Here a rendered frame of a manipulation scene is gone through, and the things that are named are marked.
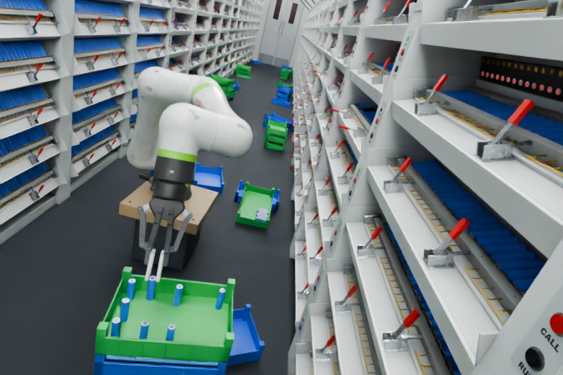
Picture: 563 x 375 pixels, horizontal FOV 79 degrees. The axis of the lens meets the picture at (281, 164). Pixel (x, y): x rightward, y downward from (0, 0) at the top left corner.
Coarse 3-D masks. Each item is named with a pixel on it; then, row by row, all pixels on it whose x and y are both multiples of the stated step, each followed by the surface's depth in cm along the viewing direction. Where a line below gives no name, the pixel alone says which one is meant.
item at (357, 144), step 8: (368, 96) 157; (344, 104) 158; (352, 104) 156; (360, 104) 158; (368, 104) 158; (344, 120) 141; (352, 120) 140; (352, 128) 129; (352, 136) 120; (352, 144) 120; (360, 144) 112; (360, 152) 104
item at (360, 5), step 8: (352, 0) 205; (360, 0) 205; (368, 0) 205; (352, 8) 207; (360, 8) 207; (352, 16) 208; (344, 40) 214; (352, 40) 214; (336, 48) 216; (328, 72) 221; (336, 72) 221; (320, 104) 229; (328, 104) 229; (312, 120) 242; (312, 128) 235; (304, 152) 244; (296, 176) 259
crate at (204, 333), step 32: (160, 288) 95; (192, 288) 97; (224, 288) 98; (128, 320) 86; (160, 320) 88; (192, 320) 90; (224, 320) 93; (96, 352) 76; (128, 352) 77; (160, 352) 78; (192, 352) 79; (224, 352) 81
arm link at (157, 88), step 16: (144, 80) 113; (160, 80) 113; (176, 80) 116; (144, 96) 115; (160, 96) 115; (176, 96) 117; (144, 112) 122; (160, 112) 123; (144, 128) 128; (144, 144) 135; (128, 160) 144; (144, 160) 142
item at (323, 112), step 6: (318, 108) 230; (324, 108) 230; (330, 108) 230; (318, 114) 229; (324, 114) 225; (330, 114) 216; (318, 120) 215; (324, 120) 213; (318, 126) 215; (324, 126) 192; (324, 132) 174
